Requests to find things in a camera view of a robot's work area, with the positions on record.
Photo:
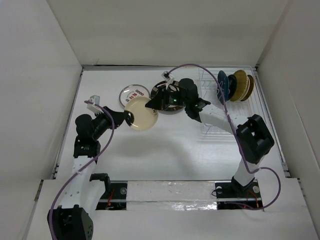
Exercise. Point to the white wire dish rack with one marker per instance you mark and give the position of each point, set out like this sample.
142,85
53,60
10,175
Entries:
207,88

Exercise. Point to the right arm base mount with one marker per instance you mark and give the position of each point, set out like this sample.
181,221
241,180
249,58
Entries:
227,198

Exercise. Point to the white plate with red characters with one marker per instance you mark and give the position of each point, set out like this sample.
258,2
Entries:
132,91

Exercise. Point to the cream plate with small flowers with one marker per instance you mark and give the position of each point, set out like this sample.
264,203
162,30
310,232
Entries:
248,83

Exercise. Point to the blue leaf shaped dish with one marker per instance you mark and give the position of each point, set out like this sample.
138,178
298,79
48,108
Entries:
223,87

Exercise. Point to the dark brown yellow plate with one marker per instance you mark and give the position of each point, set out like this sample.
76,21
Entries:
250,87

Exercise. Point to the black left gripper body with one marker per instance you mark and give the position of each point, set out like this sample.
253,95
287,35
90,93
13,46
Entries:
107,120

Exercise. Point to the cream plate with black brushstroke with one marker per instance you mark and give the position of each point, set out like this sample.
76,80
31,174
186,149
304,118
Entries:
141,118

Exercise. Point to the black rimmed beige plate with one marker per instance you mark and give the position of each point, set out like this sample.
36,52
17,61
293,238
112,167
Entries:
170,110

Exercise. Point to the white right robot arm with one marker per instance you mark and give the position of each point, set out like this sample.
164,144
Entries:
251,133

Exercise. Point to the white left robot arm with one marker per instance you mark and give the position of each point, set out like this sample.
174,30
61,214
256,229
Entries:
70,214

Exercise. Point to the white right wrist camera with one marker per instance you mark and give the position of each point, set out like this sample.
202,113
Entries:
168,77

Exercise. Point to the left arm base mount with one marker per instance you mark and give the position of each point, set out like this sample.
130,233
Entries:
115,197

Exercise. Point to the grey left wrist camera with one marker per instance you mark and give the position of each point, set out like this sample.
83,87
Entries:
93,101

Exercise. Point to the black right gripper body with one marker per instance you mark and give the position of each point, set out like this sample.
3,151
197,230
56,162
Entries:
173,99

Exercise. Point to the woven bamboo pattern plate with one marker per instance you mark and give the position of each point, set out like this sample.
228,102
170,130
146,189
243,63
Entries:
241,80

